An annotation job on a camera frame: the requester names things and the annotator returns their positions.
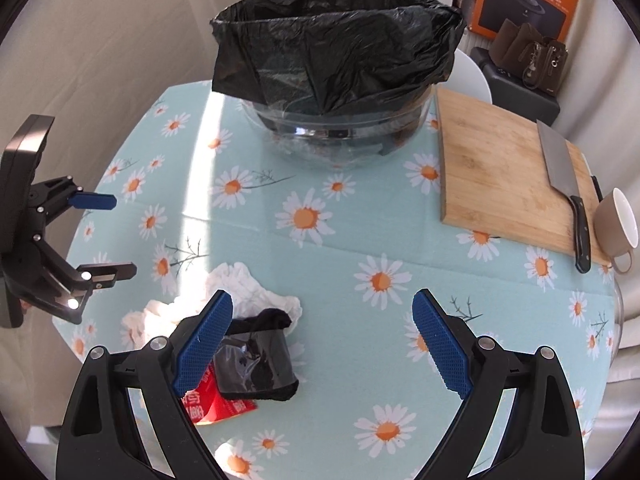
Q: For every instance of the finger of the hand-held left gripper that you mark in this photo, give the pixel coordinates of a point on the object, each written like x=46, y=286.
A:
x=107, y=271
x=92, y=201

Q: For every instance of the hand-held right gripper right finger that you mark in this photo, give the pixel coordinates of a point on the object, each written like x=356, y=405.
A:
x=442, y=345

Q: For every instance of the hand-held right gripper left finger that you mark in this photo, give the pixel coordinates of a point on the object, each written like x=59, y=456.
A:
x=202, y=345

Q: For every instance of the black bundle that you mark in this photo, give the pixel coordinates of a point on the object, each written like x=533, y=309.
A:
x=260, y=360

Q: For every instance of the red paper packet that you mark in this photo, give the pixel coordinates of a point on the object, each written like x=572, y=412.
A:
x=230, y=407

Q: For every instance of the white tissue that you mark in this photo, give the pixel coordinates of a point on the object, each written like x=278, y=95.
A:
x=250, y=285

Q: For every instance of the clear glass bowl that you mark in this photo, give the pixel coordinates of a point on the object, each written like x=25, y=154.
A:
x=340, y=135

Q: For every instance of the black trash bag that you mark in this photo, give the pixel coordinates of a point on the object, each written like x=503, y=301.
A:
x=340, y=40

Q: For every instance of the daisy print tablecloth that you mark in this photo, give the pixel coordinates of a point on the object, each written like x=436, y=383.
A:
x=350, y=240

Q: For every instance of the wooden cutting board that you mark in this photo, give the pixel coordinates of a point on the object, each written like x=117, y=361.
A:
x=490, y=170

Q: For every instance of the beige ceramic cup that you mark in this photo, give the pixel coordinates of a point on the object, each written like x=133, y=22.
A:
x=615, y=230

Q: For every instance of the black ottoman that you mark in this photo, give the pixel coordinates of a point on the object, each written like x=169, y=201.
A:
x=525, y=100

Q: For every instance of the white chair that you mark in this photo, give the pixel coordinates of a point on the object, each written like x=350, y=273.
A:
x=475, y=77

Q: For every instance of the brown leather handbag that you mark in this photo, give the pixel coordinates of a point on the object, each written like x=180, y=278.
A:
x=532, y=57

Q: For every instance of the white curtain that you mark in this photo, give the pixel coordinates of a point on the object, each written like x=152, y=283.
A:
x=600, y=85

